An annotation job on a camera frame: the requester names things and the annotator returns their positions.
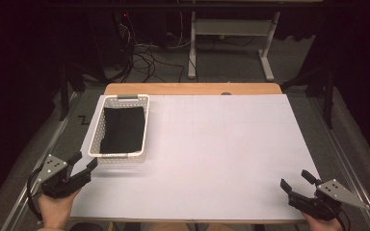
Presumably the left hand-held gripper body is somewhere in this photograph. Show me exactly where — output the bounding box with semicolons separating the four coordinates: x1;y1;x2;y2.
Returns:
37;153;93;199

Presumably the white plastic basket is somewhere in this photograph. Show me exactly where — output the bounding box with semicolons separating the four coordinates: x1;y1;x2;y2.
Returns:
87;93;151;166

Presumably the black stand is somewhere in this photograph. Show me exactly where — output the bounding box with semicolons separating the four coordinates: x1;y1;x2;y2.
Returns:
58;62;87;122
280;59;335;130

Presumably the metal floor rail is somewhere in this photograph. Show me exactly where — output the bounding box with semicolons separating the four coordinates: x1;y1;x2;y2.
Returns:
307;95;370;231
0;90;80;231

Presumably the person's left hand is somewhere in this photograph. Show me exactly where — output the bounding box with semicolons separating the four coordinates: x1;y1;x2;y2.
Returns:
38;188;82;231

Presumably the white desk frame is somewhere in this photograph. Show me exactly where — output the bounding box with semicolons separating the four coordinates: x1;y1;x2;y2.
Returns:
187;11;281;83

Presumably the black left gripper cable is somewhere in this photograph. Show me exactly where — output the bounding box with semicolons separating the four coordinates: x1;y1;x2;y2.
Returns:
26;166;44;223

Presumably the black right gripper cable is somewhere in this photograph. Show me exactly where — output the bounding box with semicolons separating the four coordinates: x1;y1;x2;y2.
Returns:
334;207;352;231

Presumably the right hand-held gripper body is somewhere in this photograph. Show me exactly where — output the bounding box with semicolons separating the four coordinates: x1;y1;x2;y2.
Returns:
287;178;370;222

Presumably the white board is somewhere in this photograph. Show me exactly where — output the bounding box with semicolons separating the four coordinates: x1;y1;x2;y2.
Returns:
69;93;321;222

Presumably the black cloth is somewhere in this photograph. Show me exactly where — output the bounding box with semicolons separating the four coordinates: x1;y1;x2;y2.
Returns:
98;106;146;155

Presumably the person's right hand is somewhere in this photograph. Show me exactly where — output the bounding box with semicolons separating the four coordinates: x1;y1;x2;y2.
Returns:
301;211;345;231

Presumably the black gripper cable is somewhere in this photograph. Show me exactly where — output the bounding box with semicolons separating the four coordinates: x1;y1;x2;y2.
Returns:
334;207;352;231
26;166;44;223

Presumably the wooden table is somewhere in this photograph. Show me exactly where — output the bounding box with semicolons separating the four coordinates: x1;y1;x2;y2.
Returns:
73;82;312;225

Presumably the bundle of floor cables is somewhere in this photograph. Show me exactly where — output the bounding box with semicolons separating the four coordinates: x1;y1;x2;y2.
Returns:
113;12;187;84

